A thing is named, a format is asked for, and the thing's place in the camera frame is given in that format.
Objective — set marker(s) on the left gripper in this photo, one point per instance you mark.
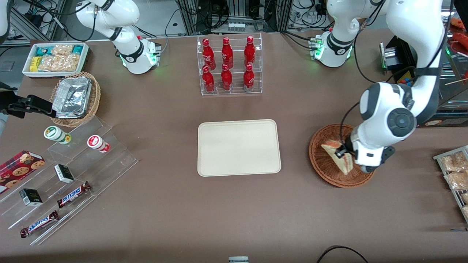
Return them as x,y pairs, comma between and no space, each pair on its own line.
344,150

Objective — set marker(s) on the triangular sandwich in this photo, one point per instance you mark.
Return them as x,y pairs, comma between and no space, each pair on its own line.
331,148

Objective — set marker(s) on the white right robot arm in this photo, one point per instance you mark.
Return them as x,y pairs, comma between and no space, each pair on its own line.
120,14

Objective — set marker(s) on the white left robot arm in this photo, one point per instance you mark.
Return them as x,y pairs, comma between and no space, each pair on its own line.
380,106

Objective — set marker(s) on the brown wicker basket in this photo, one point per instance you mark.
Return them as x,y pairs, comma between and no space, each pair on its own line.
325,168

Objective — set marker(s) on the light tan wicker basket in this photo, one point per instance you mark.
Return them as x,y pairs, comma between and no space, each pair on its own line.
95,98

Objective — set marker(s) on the cream plastic tray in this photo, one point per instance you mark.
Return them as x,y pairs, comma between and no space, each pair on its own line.
237,148

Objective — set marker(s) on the green lid snack cup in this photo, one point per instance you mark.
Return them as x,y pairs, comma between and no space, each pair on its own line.
54,133

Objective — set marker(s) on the silver foil container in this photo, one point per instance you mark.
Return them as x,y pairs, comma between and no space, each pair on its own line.
73,96

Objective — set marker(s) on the yellow snack packet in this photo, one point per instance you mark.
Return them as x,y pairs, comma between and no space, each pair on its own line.
34,64

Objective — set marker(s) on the clear bag of crackers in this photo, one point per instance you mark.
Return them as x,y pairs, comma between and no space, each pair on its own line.
62,49
60,63

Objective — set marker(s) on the teal snack packet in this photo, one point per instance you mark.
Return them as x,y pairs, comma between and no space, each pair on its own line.
77,49
44,51

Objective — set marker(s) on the red cookie box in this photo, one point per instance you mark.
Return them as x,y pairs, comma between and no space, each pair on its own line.
18,168

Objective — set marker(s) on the red lid snack cup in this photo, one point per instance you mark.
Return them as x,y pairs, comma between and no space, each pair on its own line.
95,141

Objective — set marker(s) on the white rectangular snack bin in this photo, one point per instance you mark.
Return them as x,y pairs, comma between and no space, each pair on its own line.
86,54

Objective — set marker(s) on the small black box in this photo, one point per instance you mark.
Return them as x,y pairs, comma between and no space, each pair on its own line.
64,173
31,197

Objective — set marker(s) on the clear acrylic stepped display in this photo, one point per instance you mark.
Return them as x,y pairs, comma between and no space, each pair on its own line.
109,166

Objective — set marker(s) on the Snickers chocolate bar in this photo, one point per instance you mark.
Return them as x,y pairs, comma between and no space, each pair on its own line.
39,224
73,194

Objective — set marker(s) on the black food display case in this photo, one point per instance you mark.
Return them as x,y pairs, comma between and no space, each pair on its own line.
395,54

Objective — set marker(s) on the clear bag of pastries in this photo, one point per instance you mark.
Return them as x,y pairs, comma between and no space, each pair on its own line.
466,212
465,198
459,180
455,162

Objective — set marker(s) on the red cola bottle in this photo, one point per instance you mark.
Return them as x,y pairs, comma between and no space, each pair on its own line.
207,53
249,51
248,78
226,78
227,53
208,80

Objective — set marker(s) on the clear acrylic bottle rack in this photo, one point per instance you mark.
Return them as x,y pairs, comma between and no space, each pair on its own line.
236,87

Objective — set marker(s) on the small grey device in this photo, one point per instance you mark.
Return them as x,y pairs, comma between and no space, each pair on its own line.
238,259

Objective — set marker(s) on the white power strip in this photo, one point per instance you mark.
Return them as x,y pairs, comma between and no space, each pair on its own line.
236,26

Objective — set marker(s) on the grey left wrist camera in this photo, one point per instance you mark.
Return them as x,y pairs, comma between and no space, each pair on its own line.
387,153

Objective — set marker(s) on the aluminium frame stand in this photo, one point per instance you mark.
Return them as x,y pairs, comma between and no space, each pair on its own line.
55,14

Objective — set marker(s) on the aluminium frame rack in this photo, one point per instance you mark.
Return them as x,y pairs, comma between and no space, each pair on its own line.
190,16

